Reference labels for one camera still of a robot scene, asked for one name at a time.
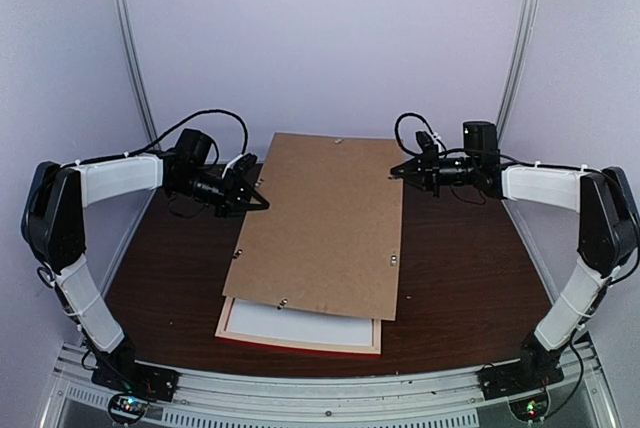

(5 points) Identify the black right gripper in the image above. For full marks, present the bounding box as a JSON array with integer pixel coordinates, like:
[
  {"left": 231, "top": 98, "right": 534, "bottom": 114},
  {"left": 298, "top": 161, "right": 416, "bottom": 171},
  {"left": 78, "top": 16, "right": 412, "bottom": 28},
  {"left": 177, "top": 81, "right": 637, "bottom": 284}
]
[{"left": 391, "top": 144, "right": 479, "bottom": 198}]

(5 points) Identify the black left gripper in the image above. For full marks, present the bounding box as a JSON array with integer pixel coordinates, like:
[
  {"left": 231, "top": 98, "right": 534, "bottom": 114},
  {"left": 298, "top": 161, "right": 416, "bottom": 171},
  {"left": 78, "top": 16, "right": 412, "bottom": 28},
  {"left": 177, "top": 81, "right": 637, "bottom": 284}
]
[{"left": 171, "top": 167, "right": 269, "bottom": 218}]

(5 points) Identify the brown backing board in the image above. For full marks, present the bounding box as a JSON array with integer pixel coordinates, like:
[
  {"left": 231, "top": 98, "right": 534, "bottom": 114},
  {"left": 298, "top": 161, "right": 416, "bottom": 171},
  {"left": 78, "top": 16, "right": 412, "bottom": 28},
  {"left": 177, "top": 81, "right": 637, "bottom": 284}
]
[{"left": 223, "top": 133, "right": 403, "bottom": 321}]

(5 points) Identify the white mat board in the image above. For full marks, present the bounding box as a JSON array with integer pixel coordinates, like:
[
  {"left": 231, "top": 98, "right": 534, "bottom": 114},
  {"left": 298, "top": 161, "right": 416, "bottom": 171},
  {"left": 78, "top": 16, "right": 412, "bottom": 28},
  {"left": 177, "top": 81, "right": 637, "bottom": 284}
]
[{"left": 223, "top": 300, "right": 376, "bottom": 347}]

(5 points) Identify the red wooden picture frame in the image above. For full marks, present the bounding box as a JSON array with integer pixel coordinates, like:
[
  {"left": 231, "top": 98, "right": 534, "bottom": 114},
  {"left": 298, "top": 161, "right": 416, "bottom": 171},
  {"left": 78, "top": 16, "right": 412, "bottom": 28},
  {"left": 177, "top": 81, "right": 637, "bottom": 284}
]
[{"left": 214, "top": 295, "right": 384, "bottom": 360}]

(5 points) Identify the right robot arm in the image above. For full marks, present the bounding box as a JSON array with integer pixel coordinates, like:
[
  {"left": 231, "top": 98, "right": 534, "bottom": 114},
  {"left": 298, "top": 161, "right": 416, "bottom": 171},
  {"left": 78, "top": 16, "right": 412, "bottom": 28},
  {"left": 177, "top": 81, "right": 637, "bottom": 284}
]
[{"left": 390, "top": 149, "right": 639, "bottom": 390}]

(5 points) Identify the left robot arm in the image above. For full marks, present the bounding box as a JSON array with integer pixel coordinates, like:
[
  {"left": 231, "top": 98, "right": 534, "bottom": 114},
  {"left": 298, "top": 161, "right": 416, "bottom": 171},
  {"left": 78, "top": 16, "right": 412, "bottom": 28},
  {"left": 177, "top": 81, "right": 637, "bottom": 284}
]
[{"left": 21, "top": 149, "right": 270, "bottom": 392}]

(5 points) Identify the left circuit board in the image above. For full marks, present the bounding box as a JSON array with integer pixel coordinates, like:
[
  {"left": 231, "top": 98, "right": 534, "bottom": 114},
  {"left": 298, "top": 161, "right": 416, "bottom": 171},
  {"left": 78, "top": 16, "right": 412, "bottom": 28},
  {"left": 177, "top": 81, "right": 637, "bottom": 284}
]
[{"left": 107, "top": 393, "right": 149, "bottom": 425}]

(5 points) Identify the circuit board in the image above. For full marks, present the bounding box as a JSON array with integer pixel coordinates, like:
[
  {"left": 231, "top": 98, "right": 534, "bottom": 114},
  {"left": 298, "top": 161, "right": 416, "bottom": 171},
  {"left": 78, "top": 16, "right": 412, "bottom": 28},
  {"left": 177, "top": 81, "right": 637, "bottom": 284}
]
[
  {"left": 107, "top": 393, "right": 149, "bottom": 425},
  {"left": 509, "top": 394, "right": 550, "bottom": 423}
]

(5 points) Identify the right circuit board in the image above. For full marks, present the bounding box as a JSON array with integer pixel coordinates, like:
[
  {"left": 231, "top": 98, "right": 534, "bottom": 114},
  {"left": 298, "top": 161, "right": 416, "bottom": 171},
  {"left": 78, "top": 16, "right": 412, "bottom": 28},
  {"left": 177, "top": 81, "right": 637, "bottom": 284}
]
[{"left": 509, "top": 394, "right": 550, "bottom": 423}]

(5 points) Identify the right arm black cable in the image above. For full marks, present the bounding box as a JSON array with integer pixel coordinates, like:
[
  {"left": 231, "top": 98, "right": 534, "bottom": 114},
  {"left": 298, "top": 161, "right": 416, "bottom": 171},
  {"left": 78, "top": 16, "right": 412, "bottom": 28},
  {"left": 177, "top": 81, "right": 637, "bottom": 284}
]
[{"left": 394, "top": 112, "right": 446, "bottom": 154}]

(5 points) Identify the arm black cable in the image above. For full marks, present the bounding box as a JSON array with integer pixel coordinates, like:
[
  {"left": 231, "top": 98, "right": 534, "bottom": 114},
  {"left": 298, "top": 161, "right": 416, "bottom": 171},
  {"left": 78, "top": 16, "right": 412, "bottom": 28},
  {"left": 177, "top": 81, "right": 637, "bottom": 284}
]
[
  {"left": 394, "top": 112, "right": 446, "bottom": 154},
  {"left": 144, "top": 109, "right": 251, "bottom": 164}
]

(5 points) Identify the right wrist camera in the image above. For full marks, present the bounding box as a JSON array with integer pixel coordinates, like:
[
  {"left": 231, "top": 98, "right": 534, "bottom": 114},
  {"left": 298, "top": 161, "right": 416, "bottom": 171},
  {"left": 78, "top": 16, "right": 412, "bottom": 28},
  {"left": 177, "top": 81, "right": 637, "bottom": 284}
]
[{"left": 463, "top": 121, "right": 500, "bottom": 165}]

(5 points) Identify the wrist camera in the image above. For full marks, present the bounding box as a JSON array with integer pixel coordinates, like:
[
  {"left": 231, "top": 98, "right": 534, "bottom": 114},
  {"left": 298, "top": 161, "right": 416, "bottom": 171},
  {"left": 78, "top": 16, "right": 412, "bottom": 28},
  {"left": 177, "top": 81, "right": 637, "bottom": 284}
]
[
  {"left": 174, "top": 128, "right": 215, "bottom": 167},
  {"left": 463, "top": 121, "right": 500, "bottom": 165}
]

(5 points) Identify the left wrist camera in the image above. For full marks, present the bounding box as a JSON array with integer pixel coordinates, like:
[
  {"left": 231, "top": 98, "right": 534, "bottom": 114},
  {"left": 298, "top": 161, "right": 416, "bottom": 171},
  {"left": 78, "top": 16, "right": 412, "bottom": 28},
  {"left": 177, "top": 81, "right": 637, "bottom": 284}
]
[{"left": 174, "top": 128, "right": 215, "bottom": 167}]

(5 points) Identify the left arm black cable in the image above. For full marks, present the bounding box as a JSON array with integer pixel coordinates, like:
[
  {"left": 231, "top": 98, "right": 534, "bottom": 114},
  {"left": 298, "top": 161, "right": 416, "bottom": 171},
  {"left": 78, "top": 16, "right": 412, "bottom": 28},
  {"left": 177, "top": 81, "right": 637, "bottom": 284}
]
[{"left": 144, "top": 109, "right": 251, "bottom": 164}]

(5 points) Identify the aluminium front rail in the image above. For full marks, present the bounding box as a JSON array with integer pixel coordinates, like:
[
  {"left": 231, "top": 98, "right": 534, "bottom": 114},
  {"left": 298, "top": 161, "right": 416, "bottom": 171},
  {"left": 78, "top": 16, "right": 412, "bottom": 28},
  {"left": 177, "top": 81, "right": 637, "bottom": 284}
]
[{"left": 42, "top": 332, "right": 614, "bottom": 428}]

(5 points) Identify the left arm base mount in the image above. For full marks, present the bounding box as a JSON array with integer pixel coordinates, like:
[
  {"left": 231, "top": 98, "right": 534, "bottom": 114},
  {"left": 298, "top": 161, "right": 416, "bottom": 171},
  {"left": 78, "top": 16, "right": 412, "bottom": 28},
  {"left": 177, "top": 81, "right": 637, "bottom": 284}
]
[{"left": 91, "top": 346, "right": 179, "bottom": 402}]

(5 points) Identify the right aluminium corner post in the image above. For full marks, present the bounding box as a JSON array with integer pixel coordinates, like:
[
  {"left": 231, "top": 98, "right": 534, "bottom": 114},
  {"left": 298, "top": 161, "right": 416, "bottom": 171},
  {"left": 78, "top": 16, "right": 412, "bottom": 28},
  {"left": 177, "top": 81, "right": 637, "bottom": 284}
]
[{"left": 497, "top": 0, "right": 539, "bottom": 139}]

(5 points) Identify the aluminium corner post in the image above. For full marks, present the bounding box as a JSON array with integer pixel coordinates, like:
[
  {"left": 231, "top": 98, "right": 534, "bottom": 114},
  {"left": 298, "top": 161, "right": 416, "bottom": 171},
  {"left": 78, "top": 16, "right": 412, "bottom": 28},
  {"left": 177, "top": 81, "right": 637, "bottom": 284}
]
[
  {"left": 113, "top": 0, "right": 157, "bottom": 142},
  {"left": 497, "top": 0, "right": 539, "bottom": 139}
]

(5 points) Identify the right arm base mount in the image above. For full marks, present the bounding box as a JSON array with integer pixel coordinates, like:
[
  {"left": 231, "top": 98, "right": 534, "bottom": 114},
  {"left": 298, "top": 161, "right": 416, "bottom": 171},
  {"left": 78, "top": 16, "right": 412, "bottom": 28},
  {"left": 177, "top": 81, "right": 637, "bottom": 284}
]
[{"left": 476, "top": 344, "right": 564, "bottom": 400}]

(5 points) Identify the left aluminium corner post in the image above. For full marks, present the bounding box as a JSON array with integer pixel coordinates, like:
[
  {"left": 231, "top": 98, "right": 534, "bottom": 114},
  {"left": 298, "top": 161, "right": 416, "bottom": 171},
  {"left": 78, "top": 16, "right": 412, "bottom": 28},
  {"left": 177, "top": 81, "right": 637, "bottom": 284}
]
[{"left": 113, "top": 0, "right": 157, "bottom": 142}]

